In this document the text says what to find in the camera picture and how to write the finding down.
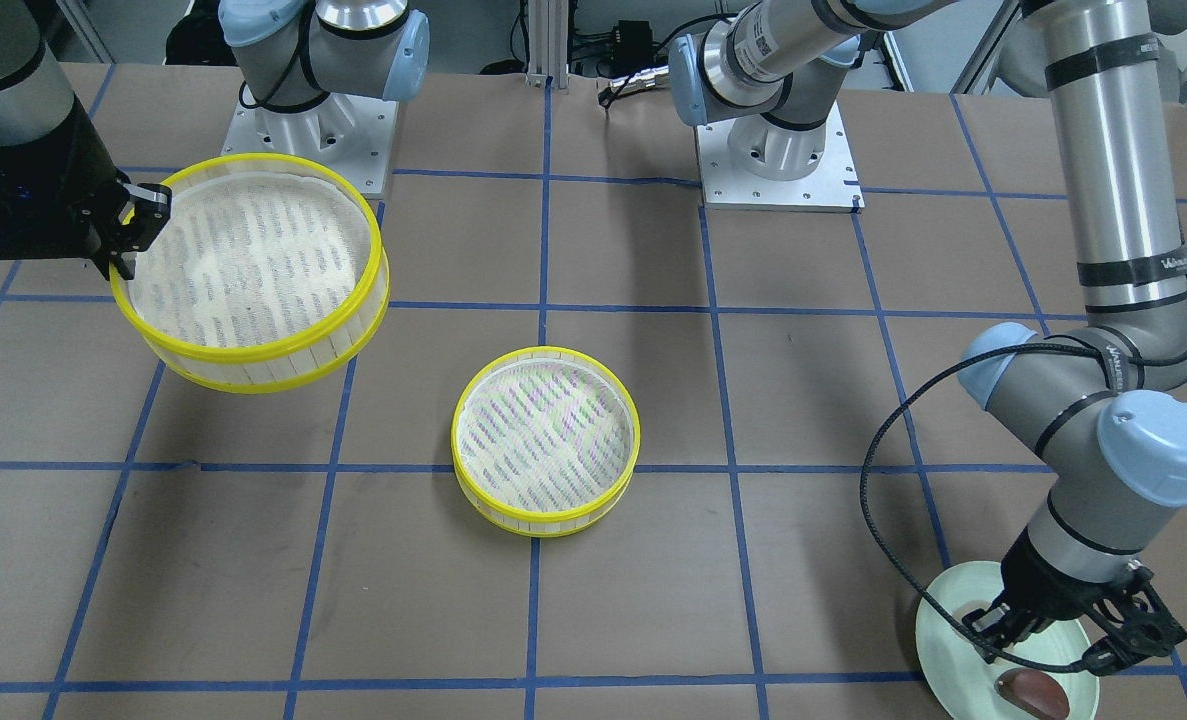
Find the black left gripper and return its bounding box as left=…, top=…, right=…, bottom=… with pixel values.
left=960, top=529, right=1187, bottom=676

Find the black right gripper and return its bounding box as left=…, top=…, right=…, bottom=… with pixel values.
left=0, top=97, right=173, bottom=281

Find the brown bun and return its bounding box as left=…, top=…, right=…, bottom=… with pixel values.
left=994, top=667, right=1069, bottom=719

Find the yellow top steamer layer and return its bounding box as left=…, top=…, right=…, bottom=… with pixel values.
left=110, top=152, right=389, bottom=395

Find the yellow steamer layer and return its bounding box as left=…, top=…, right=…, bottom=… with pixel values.
left=110, top=152, right=389, bottom=395
left=450, top=346, right=642, bottom=539

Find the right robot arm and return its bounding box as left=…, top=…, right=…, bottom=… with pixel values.
left=0, top=1, right=172, bottom=281

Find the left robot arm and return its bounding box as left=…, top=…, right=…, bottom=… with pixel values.
left=960, top=1, right=1187, bottom=676

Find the yellow bottom steamer layer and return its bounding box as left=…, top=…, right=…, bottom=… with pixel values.
left=450, top=346, right=642, bottom=539

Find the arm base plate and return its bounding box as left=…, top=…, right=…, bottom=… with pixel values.
left=696, top=102, right=867, bottom=214
left=221, top=94, right=401, bottom=200

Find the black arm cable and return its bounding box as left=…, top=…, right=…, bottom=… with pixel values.
left=859, top=270, right=1187, bottom=677

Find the aluminium frame post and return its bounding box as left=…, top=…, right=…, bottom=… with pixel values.
left=523, top=0, right=573, bottom=93

